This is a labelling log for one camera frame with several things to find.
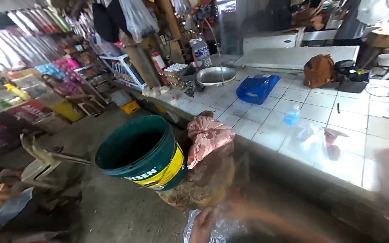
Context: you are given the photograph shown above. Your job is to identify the person's left hand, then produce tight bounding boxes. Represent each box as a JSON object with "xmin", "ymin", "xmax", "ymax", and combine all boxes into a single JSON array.
[{"xmin": 190, "ymin": 207, "xmax": 217, "ymax": 243}]

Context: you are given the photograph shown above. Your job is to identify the person's right hand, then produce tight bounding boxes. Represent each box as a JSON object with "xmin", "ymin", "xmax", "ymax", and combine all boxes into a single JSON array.
[{"xmin": 213, "ymin": 188, "xmax": 251, "ymax": 222}]

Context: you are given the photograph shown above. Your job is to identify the clear plastic bag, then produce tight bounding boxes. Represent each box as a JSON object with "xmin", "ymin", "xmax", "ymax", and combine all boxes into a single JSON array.
[{"xmin": 183, "ymin": 209, "xmax": 248, "ymax": 243}]

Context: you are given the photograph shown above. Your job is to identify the person's right forearm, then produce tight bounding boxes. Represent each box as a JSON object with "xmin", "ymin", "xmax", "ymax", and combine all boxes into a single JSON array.
[{"xmin": 245, "ymin": 200, "xmax": 347, "ymax": 243}]

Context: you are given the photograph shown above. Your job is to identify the brown wooden chopping block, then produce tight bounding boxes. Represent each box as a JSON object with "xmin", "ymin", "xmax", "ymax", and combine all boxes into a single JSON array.
[{"xmin": 156, "ymin": 126, "xmax": 235, "ymax": 210}]

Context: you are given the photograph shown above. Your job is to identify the green bucket with yellow band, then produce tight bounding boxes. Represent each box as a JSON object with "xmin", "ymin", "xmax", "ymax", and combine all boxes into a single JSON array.
[{"xmin": 95, "ymin": 115, "xmax": 189, "ymax": 192}]

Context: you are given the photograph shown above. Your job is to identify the pink patterned cloth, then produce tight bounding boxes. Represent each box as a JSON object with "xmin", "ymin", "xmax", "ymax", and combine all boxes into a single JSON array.
[{"xmin": 187, "ymin": 116, "xmax": 236, "ymax": 170}]

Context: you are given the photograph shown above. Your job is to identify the white tiled counter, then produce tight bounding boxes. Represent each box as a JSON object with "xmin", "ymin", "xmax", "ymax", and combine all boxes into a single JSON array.
[{"xmin": 142, "ymin": 64, "xmax": 389, "ymax": 200}]

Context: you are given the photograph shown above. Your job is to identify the white translucent plastic bag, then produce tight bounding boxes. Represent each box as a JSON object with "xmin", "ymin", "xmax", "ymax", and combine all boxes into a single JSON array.
[{"xmin": 297, "ymin": 122, "xmax": 329, "ymax": 162}]

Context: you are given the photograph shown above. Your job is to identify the small blue liquid bottle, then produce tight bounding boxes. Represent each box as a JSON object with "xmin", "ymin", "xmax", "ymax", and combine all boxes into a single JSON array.
[{"xmin": 284, "ymin": 103, "xmax": 301, "ymax": 126}]

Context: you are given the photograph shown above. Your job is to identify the blue plastic bag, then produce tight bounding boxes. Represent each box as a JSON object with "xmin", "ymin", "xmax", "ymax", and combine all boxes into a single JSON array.
[{"xmin": 236, "ymin": 74, "xmax": 281, "ymax": 105}]

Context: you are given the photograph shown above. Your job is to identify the yellow crate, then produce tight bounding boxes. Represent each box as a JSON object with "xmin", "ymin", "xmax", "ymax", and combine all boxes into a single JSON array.
[{"xmin": 120, "ymin": 101, "xmax": 141, "ymax": 115}]

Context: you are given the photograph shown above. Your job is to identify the round metal basin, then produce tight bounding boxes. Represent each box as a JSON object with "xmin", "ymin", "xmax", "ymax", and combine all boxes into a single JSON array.
[{"xmin": 196, "ymin": 66, "xmax": 237, "ymax": 87}]

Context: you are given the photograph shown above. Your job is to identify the dark grey container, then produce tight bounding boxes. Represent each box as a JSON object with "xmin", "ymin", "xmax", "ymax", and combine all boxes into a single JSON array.
[{"xmin": 179, "ymin": 63, "xmax": 199, "ymax": 82}]

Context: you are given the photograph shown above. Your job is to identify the stack of egg trays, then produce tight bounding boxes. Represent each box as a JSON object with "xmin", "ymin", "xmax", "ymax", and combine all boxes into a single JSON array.
[{"xmin": 163, "ymin": 63, "xmax": 190, "ymax": 87}]

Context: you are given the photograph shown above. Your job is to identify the large clear water bottle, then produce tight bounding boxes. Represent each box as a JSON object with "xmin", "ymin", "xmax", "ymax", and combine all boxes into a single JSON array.
[{"xmin": 190, "ymin": 38, "xmax": 213, "ymax": 68}]

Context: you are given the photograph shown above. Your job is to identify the red fire extinguisher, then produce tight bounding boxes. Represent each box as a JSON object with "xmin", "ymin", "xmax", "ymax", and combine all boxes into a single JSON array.
[{"xmin": 151, "ymin": 51, "xmax": 169, "ymax": 85}]

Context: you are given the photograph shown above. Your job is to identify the light blue metal shelf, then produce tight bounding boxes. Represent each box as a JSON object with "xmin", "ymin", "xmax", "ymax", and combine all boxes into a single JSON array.
[{"xmin": 99, "ymin": 54, "xmax": 147, "ymax": 92}]

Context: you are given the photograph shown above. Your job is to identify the brown bag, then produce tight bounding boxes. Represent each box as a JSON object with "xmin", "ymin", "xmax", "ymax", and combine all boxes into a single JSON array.
[{"xmin": 303, "ymin": 54, "xmax": 336, "ymax": 89}]

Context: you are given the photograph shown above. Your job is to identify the white chest freezer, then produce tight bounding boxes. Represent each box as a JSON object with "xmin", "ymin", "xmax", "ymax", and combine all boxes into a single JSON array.
[{"xmin": 236, "ymin": 28, "xmax": 360, "ymax": 71}]

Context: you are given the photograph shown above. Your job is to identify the beige plastic chair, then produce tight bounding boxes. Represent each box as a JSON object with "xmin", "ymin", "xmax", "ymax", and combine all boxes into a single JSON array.
[{"xmin": 20, "ymin": 132, "xmax": 92, "ymax": 190}]

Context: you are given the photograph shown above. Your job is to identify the black box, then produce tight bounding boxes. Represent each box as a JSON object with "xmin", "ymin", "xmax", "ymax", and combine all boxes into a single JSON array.
[{"xmin": 337, "ymin": 70, "xmax": 371, "ymax": 94}]

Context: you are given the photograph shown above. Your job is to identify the hanging clear plastic bags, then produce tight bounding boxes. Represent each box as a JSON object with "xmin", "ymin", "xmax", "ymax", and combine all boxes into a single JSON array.
[{"xmin": 118, "ymin": 0, "xmax": 160, "ymax": 44}]

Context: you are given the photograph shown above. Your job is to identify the market stall display counter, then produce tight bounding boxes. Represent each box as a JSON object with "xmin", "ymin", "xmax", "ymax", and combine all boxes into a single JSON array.
[{"xmin": 0, "ymin": 67, "xmax": 86, "ymax": 136}]

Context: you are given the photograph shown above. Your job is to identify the hanging black bag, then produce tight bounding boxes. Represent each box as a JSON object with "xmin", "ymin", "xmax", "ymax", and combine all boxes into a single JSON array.
[{"xmin": 91, "ymin": 0, "xmax": 129, "ymax": 46}]

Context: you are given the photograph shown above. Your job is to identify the white hanging plastic bag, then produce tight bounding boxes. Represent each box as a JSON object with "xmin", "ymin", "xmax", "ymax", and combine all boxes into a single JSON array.
[{"xmin": 357, "ymin": 0, "xmax": 389, "ymax": 25}]

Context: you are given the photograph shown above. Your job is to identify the wooden post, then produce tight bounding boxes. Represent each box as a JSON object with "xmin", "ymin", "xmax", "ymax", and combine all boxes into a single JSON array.
[{"xmin": 124, "ymin": 37, "xmax": 163, "ymax": 90}]

